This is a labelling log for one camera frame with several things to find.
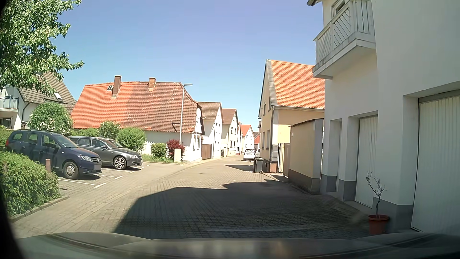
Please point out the row of white houses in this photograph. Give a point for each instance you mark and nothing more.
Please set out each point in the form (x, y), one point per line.
(226, 129)

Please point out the white car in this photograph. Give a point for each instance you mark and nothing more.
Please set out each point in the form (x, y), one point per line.
(249, 154)

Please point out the brown wooden gate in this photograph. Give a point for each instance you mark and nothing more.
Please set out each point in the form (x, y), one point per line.
(206, 151)

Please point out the dark wheelie bin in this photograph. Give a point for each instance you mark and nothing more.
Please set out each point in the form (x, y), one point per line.
(258, 165)

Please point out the red-leaved bush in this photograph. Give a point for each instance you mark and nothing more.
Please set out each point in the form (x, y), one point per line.
(175, 145)

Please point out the pale street cabinet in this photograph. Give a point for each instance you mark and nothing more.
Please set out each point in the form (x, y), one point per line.
(177, 155)

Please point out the cream house orange roof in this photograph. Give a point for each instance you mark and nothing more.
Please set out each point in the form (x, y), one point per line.
(287, 100)

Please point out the grey paved brick road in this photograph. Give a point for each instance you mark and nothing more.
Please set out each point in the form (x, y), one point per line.
(215, 194)

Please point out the white house large orange roof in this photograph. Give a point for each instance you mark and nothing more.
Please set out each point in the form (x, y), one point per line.
(143, 108)

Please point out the row of green bushes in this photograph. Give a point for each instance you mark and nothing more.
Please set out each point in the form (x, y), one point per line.
(131, 138)

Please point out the car's own bonnet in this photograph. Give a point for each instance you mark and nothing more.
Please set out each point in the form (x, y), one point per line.
(230, 248)

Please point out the grey estate car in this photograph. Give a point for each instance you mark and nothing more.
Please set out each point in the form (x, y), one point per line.
(107, 151)

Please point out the road markings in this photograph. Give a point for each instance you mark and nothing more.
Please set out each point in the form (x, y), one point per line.
(82, 182)

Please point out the white house with balcony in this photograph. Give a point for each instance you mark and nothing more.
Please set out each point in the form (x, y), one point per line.
(395, 108)

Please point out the bare plant in terracotta pot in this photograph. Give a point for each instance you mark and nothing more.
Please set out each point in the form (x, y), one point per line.
(378, 216)

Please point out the dark blue van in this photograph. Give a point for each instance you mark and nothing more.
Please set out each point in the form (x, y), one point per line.
(57, 151)

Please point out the flowering bush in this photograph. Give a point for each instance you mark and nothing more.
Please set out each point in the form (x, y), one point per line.
(50, 118)

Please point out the brown bollard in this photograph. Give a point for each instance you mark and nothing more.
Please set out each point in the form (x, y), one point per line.
(48, 165)

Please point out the white house grey roof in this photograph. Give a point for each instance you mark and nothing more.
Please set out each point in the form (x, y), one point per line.
(36, 95)

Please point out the green hedge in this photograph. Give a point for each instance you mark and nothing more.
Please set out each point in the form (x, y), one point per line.
(21, 183)

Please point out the large leafy tree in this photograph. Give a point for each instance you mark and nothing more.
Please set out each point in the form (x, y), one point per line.
(25, 39)

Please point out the grey lamp post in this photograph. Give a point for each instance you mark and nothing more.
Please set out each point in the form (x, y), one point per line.
(182, 118)

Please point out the cream boundary wall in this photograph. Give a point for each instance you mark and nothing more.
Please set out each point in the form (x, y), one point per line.
(303, 154)

